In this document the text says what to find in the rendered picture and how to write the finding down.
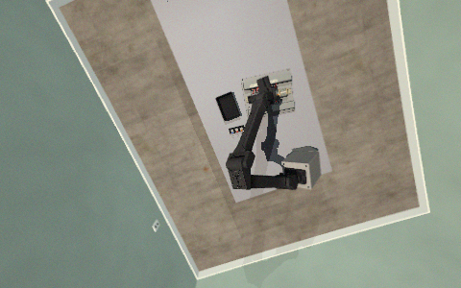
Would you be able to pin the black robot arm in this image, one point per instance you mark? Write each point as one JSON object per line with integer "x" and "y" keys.
{"x": 238, "y": 164}

